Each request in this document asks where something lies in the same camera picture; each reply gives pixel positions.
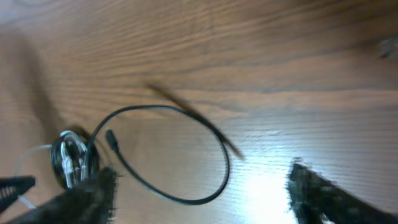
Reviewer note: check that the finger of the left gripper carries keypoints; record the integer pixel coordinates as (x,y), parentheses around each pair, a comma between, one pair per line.
(12,187)

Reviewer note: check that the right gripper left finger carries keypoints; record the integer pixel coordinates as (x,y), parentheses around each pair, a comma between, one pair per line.
(90,202)

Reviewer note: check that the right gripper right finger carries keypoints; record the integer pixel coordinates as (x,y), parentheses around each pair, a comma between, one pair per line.
(315,199)

